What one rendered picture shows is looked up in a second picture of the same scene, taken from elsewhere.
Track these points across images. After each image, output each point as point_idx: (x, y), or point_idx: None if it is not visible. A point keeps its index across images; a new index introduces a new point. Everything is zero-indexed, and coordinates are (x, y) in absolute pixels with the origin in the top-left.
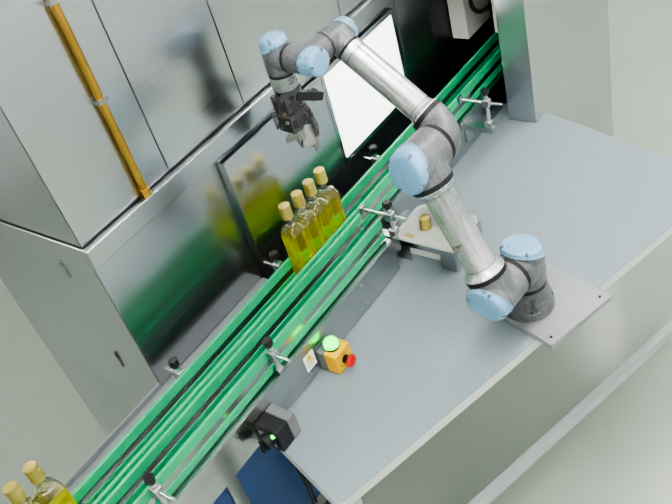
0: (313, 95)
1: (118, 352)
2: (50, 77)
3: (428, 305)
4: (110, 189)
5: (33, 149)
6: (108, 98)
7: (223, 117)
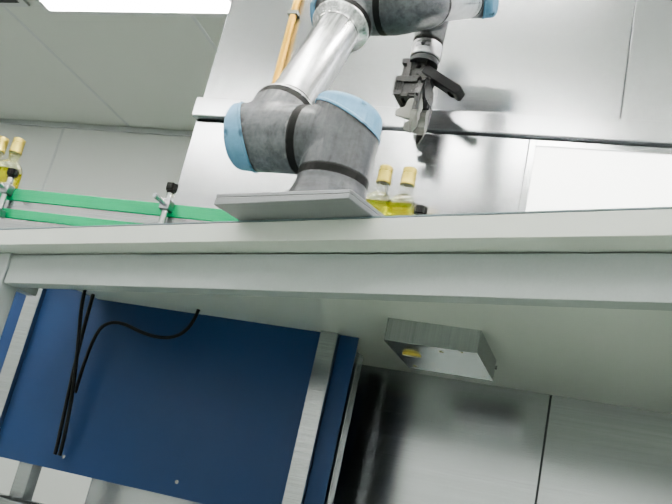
0: (444, 79)
1: None
2: None
3: None
4: (253, 79)
5: (231, 16)
6: (296, 12)
7: (388, 104)
